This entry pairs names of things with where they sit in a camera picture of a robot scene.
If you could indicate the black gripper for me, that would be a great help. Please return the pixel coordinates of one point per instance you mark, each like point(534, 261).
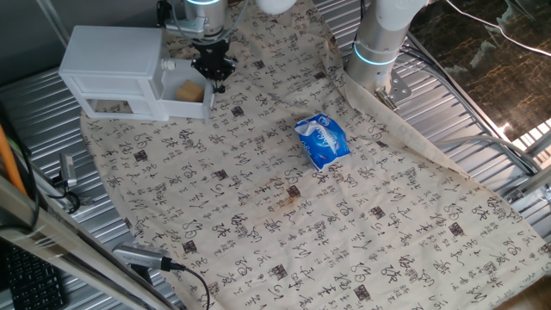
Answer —
point(213, 51)

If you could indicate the black drawer knob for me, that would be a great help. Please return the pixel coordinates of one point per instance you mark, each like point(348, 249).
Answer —
point(218, 88)

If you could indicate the light wooden cube block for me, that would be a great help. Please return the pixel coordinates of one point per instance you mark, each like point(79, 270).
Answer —
point(189, 91)

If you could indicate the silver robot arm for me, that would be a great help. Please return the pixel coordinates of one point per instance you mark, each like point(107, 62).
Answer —
point(379, 30)

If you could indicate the white drawer knob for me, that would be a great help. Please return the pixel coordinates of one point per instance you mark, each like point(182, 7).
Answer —
point(168, 64)

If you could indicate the white plastic drawer cabinet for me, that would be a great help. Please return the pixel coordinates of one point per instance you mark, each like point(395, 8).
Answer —
point(109, 51)

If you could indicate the blue tissue pack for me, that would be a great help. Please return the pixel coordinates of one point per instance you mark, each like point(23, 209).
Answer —
point(323, 146)

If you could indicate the beige calligraphy print cloth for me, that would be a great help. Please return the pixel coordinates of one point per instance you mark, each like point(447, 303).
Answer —
point(301, 237)

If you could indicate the orange pole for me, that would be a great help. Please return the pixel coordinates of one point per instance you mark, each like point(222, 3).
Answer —
point(10, 163)

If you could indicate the black keyboard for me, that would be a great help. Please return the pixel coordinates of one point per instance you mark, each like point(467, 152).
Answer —
point(34, 280)

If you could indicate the grey metal frame post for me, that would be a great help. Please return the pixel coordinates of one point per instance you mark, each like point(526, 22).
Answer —
point(53, 26)

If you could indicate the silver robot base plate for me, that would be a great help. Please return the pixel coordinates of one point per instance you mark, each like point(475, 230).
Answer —
point(398, 88)

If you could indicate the large silver camera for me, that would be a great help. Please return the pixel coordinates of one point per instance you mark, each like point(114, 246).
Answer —
point(142, 256)

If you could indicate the aluminium frame beam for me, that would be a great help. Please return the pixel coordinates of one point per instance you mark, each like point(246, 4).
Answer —
point(64, 241)

